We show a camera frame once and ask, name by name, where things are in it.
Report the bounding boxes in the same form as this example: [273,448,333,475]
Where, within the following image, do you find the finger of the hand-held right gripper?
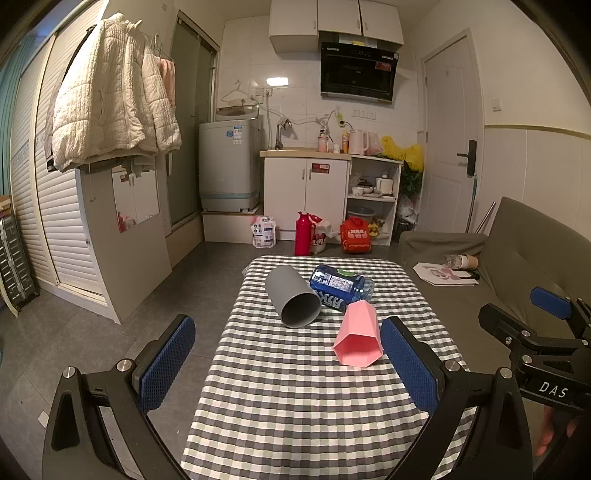
[530,286,591,342]
[479,303,587,359]

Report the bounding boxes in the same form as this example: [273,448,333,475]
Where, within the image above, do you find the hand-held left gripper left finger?
[41,315,197,480]

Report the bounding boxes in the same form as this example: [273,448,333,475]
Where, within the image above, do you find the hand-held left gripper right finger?
[379,316,539,480]

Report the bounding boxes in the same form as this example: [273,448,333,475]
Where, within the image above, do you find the pink faceted cup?
[333,299,384,368]

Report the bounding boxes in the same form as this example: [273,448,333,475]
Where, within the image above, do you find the grey cup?
[265,265,321,329]

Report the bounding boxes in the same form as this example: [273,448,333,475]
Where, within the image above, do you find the person's right hand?
[534,405,580,459]

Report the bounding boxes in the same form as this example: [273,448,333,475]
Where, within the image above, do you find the grey sofa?
[398,196,591,416]

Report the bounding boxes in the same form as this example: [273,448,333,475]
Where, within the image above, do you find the white printed paper sheet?
[413,261,481,287]

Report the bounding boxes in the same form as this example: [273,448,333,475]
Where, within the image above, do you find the blue plastic water bottle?
[308,264,375,309]

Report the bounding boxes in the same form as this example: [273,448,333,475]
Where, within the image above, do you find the checkered tablecloth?
[181,255,481,480]

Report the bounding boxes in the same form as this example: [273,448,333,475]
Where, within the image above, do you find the red printed bag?
[340,217,373,254]

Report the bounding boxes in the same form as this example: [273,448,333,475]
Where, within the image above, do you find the white washing machine platform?
[202,205,265,244]

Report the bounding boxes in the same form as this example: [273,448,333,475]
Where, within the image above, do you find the white plastic bag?
[309,220,340,254]

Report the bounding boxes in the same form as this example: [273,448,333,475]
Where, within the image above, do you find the white detergent pouch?
[252,215,278,248]

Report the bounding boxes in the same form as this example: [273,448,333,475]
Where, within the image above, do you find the red thermos flask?
[294,211,319,257]

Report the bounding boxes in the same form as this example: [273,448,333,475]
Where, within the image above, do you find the green plant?
[399,161,423,199]

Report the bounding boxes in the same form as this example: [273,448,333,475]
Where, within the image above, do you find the white louvered wardrobe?
[9,0,171,324]

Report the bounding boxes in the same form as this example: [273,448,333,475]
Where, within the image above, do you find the white door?
[418,28,485,234]

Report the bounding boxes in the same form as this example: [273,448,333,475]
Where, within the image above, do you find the yellow plastic bag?
[381,135,424,169]

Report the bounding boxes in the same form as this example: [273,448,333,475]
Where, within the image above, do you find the grey washing machine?
[198,105,264,213]

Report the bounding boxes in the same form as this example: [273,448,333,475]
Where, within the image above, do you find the white sink cabinet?
[260,148,352,244]

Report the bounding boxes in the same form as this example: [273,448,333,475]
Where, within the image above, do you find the white open shelf unit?
[345,154,404,246]

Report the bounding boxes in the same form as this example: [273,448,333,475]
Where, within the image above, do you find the frosted glass door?
[166,11,220,232]

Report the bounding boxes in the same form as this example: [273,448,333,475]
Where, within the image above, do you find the white electric kettle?
[348,129,371,156]

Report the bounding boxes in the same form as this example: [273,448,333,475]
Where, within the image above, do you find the white puffer jacket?
[48,13,182,172]

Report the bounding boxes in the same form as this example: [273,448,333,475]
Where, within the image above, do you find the pink hanging garment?
[158,58,177,109]

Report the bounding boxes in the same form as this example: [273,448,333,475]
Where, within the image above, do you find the black range hood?
[320,31,400,103]

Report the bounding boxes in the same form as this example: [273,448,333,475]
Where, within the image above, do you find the teal curtain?
[0,37,28,153]

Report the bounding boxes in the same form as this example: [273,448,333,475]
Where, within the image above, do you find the mop handle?
[464,175,479,234]

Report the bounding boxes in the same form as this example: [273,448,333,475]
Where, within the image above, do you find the black door handle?
[457,140,477,177]

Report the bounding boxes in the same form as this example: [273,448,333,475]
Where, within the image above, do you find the wall mirror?
[111,164,162,234]

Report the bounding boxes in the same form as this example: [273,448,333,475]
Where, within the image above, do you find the wire clothes hanger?
[221,80,257,104]

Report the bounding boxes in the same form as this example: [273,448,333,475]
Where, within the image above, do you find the white wall cabinets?
[269,0,405,55]

